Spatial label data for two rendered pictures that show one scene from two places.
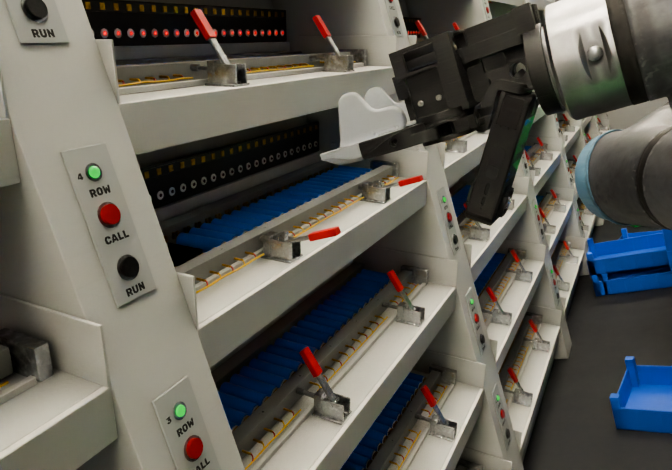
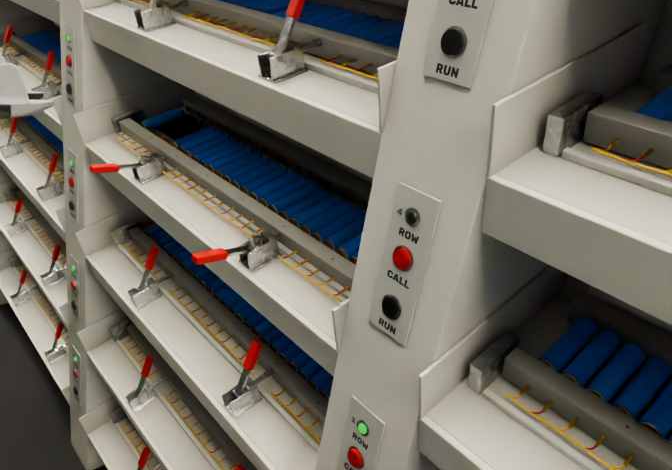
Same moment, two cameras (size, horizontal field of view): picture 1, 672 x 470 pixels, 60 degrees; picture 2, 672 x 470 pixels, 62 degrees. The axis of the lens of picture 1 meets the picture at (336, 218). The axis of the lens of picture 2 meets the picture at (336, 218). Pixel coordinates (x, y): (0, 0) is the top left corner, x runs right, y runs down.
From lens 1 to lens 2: 1.24 m
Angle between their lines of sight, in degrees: 98
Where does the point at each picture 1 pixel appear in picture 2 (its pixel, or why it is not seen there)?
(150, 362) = (70, 133)
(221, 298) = (111, 150)
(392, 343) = (208, 367)
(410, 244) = not seen: hidden behind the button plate
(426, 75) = not seen: outside the picture
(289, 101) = (172, 65)
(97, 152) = (71, 30)
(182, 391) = (73, 158)
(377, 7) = not seen: outside the picture
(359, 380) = (171, 324)
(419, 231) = not seen: hidden behind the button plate
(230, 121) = (131, 52)
